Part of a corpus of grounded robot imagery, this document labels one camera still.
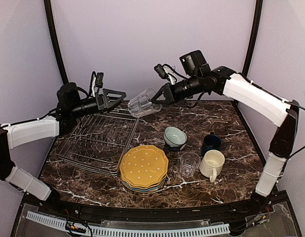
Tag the right wiring bundle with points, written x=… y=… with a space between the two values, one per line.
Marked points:
x=258 y=219

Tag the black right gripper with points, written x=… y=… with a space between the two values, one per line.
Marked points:
x=169 y=94

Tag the yellow dotted top plate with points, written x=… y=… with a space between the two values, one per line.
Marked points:
x=144 y=164

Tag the blue plate in stack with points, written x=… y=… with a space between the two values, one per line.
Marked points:
x=149 y=186

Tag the left wiring bundle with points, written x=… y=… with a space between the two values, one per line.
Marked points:
x=74 y=225

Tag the left black frame post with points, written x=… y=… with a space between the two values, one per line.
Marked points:
x=54 y=41

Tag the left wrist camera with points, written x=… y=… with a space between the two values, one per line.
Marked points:
x=96 y=83

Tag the right black frame post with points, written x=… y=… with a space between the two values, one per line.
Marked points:
x=253 y=36

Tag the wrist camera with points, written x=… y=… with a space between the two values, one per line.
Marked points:
x=166 y=72
x=96 y=83

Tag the light green ceramic bowl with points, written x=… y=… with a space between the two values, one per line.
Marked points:
x=174 y=137

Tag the dark blue mug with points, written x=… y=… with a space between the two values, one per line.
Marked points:
x=211 y=142

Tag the black front rail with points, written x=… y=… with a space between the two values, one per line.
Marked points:
x=228 y=213

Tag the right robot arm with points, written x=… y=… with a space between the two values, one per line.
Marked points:
x=224 y=81

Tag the cream ribbed mug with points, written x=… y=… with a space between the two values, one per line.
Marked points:
x=211 y=165

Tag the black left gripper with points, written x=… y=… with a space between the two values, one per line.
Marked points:
x=100 y=98

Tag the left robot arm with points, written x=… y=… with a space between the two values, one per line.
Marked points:
x=59 y=121

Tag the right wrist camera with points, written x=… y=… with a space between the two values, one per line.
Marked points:
x=166 y=72

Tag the clear ribbed drinking glass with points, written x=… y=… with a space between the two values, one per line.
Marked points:
x=142 y=104

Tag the light blue slotted cable duct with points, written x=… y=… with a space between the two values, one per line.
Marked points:
x=98 y=231

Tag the metal wire dish rack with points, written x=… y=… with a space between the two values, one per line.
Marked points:
x=99 y=141

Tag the black frame post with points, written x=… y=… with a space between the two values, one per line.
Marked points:
x=54 y=41
x=253 y=36

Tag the wiring bundle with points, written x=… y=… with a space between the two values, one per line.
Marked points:
x=258 y=219
x=74 y=225

